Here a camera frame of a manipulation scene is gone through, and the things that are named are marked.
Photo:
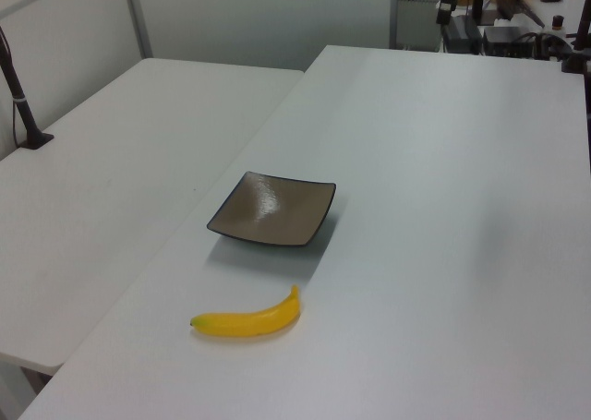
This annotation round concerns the yellow banana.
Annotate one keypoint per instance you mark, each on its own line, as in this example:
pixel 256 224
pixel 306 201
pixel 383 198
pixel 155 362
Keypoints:
pixel 249 324

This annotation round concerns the square brown ceramic plate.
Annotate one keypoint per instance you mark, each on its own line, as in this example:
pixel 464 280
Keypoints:
pixel 272 210

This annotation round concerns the black power supply box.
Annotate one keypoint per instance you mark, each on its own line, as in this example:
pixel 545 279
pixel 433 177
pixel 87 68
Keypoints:
pixel 461 34

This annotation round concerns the black electronics box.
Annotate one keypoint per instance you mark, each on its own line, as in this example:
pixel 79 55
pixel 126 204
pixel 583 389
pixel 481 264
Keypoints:
pixel 508 40

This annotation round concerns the red emergency stop button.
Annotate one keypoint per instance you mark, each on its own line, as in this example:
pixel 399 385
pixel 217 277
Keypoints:
pixel 558 22

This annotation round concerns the black table clamp mount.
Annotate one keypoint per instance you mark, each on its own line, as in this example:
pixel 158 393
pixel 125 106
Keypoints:
pixel 577 46

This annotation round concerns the grey corner partition post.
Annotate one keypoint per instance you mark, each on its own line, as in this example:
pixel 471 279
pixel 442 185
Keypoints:
pixel 138 18

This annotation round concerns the black camera stand pole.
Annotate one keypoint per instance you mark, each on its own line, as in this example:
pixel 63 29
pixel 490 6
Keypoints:
pixel 20 106

